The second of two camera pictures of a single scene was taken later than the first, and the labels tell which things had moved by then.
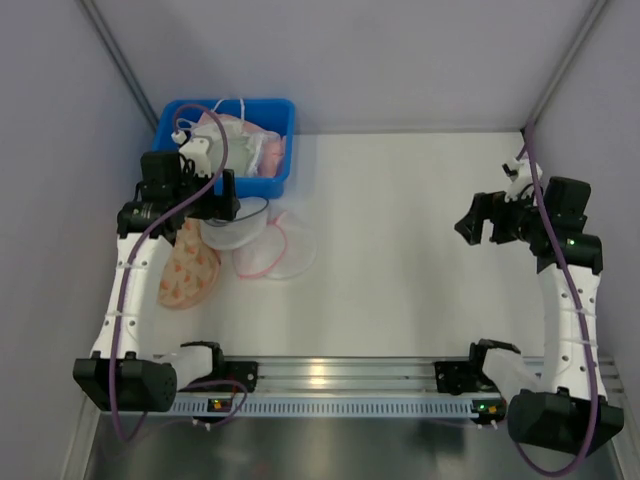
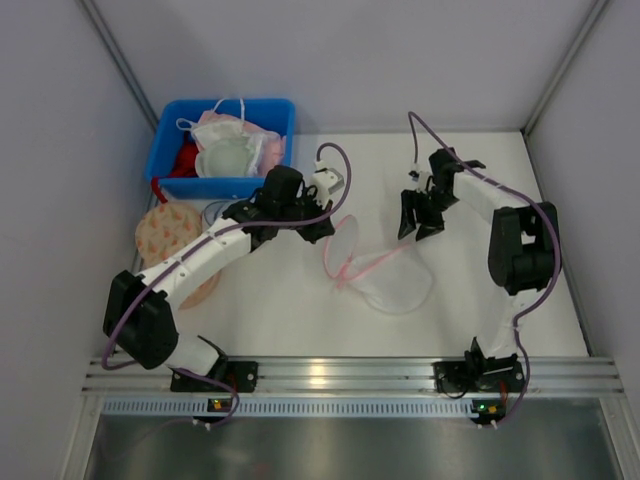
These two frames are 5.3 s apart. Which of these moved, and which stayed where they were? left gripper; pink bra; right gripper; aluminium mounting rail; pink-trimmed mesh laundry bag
Moved: pink-trimmed mesh laundry bag; right gripper; left gripper
Stayed: pink bra; aluminium mounting rail
